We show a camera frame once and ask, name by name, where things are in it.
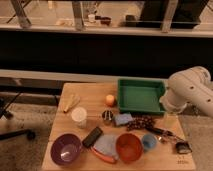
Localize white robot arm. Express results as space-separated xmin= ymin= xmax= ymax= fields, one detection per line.
xmin=159 ymin=66 xmax=213 ymax=117

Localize orange carrot toy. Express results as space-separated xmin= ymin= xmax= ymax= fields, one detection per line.
xmin=90 ymin=147 xmax=116 ymax=164

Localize small metal cup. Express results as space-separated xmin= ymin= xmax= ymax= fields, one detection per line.
xmin=102 ymin=110 xmax=113 ymax=124

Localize purple bowl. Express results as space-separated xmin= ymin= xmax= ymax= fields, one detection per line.
xmin=50 ymin=134 xmax=82 ymax=166

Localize light blue cloth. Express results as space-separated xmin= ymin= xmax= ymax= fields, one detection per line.
xmin=93 ymin=134 xmax=119 ymax=159

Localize white paper cup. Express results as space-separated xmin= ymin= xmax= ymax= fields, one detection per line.
xmin=71 ymin=107 xmax=87 ymax=128

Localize orange ball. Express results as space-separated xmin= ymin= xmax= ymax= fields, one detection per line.
xmin=105 ymin=95 xmax=116 ymax=107

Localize black chair base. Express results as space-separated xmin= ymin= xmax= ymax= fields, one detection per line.
xmin=0 ymin=93 xmax=36 ymax=141

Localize black rectangular remote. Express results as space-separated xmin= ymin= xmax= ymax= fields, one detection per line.
xmin=82 ymin=127 xmax=103 ymax=148

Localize black handled tool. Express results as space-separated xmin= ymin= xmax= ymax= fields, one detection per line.
xmin=146 ymin=127 xmax=173 ymax=136

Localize green plastic tray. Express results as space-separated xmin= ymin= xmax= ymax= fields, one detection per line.
xmin=117 ymin=79 xmax=165 ymax=116

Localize small blue cup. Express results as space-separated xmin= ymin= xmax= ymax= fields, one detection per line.
xmin=141 ymin=134 xmax=157 ymax=151

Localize wooden spatula pieces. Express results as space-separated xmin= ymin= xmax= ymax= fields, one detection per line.
xmin=63 ymin=94 xmax=80 ymax=113

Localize orange bowl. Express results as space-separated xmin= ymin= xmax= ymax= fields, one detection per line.
xmin=116 ymin=133 xmax=143 ymax=163

